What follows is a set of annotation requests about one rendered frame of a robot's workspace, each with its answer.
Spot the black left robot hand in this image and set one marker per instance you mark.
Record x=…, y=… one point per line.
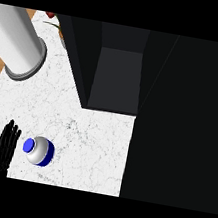
x=3, y=153

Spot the water bottle with blue cap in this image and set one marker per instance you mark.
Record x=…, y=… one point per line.
x=41, y=151

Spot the dark grey open cabinet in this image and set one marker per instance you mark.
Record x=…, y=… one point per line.
x=116, y=78

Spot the white cylinder with grey rim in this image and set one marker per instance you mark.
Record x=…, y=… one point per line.
x=14, y=40

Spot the red flower with green stem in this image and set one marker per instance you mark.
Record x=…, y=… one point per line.
x=50, y=14

